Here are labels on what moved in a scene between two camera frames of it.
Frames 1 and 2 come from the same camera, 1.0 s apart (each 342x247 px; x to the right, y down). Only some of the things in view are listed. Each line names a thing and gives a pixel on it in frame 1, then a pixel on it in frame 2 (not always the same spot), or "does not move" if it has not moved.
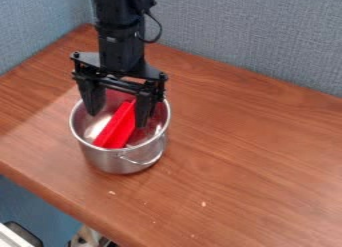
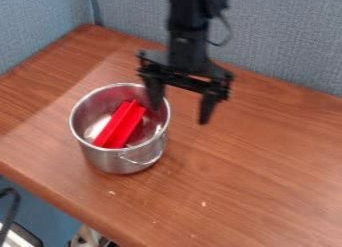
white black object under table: [85, 237] does not move
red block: [117, 132] does not move
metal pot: [115, 160] does not move
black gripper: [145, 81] to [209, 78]
